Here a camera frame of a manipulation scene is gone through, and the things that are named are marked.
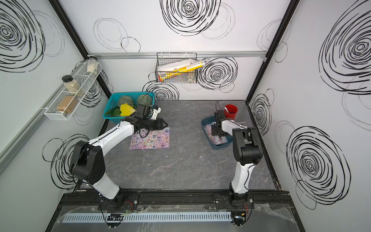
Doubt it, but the blue glitter sticker sheet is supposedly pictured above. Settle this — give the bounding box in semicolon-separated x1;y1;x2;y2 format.
156;127;170;149

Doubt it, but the dark teal storage box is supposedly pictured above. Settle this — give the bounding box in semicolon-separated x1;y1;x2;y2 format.
201;116;233;149

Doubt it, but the purple Kuromi sticker sheet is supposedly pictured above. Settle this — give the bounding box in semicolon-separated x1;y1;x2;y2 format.
129;130;145;150

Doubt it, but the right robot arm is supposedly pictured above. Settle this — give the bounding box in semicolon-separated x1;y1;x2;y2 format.
212;110;263;203

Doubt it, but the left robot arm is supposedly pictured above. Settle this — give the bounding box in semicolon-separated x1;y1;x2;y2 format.
70;104;168;200

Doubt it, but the yellow foil box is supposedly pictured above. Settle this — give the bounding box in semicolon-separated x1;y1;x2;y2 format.
157;61;205;82

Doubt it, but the right green melon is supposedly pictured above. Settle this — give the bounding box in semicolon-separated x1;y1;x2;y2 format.
137;93;153;106

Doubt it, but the green melon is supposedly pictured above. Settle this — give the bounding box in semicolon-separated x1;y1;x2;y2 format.
137;93;153;106
117;95;135;108

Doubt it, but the red cup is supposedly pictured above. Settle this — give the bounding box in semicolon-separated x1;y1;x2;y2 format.
224;104;238;120

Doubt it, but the left green melon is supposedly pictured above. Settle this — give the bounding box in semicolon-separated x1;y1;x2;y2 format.
117;95;135;108

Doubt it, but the green toy cucumber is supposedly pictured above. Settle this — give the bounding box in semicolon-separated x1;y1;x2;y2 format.
104;107;121;117

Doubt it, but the teal plastic basket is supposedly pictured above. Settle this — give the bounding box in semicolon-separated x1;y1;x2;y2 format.
102;92;156;124

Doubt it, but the white paper package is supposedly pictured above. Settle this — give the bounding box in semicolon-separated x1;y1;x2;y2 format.
157;59;197;72

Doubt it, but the clear lid jar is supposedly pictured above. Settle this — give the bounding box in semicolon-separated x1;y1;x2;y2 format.
87;56;99;75

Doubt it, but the black lid spice jar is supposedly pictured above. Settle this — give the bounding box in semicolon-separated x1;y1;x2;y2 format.
62;75;81;93

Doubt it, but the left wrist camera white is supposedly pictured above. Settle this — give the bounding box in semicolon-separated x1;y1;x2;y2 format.
151;106;161;120

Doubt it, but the black wire wall basket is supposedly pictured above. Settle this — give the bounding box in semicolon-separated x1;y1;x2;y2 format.
155;52;198;84

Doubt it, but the white wire wall shelf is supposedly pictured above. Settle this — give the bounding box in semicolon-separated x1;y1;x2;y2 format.
44;59;104;126

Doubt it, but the white slotted cable duct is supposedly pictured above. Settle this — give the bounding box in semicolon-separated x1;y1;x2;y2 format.
62;212;232;223

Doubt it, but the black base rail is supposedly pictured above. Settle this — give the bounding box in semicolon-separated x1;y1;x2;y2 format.
57;189;292;211

